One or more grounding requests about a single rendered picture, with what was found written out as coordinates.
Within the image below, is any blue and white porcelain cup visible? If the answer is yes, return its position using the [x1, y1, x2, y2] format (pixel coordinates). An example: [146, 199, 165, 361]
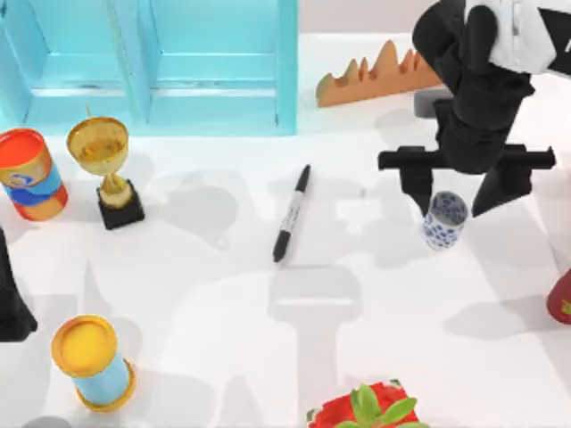
[420, 191, 470, 251]

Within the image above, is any pale grey rounded box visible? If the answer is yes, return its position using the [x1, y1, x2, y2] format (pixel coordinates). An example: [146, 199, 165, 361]
[413, 86, 452, 119]

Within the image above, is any orange mountain-shaped pen holder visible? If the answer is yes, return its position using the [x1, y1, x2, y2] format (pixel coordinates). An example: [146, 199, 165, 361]
[315, 39, 448, 109]

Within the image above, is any dark red can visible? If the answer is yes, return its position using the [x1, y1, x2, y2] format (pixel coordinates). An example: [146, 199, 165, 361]
[545, 270, 571, 325]

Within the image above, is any black marker pen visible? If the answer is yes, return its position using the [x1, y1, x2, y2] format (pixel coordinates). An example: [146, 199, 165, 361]
[272, 163, 313, 264]

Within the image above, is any red pot with green plant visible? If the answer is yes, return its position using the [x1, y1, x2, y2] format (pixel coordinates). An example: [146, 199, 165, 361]
[306, 378, 430, 428]

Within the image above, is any light blue rack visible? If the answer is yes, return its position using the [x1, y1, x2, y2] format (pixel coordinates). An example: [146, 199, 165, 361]
[0, 0, 299, 137]

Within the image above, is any gold trophy with black base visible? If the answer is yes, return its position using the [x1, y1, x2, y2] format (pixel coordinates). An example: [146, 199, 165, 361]
[65, 116, 146, 231]

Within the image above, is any yellow and light blue can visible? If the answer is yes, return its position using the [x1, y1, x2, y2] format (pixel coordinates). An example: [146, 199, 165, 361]
[50, 314, 137, 413]

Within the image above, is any red and blue can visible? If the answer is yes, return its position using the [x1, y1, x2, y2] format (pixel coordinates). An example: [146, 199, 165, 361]
[0, 128, 70, 222]

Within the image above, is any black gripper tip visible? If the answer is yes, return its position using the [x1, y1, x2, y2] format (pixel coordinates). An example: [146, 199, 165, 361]
[0, 226, 39, 344]

